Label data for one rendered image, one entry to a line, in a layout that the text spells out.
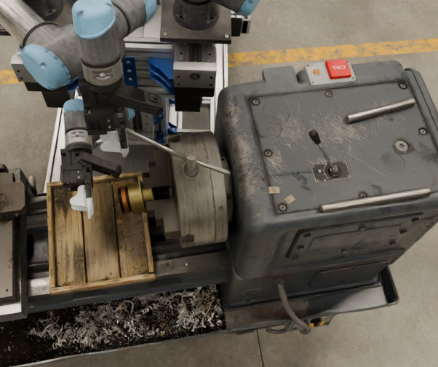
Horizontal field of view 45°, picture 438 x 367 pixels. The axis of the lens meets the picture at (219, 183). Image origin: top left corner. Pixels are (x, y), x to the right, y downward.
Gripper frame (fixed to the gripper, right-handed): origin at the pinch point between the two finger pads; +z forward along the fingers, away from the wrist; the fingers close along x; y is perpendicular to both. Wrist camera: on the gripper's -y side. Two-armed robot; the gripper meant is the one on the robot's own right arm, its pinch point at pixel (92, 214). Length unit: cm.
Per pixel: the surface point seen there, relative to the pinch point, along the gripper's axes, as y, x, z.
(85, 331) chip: 7, -49, 23
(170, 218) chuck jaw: -20.5, 5.1, 5.3
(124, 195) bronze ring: -9.2, 3.8, -3.0
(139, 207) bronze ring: -12.7, 2.2, 0.4
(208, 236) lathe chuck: -29.7, 5.6, 11.7
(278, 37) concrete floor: -113, -112, -145
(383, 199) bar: -70, 26, 14
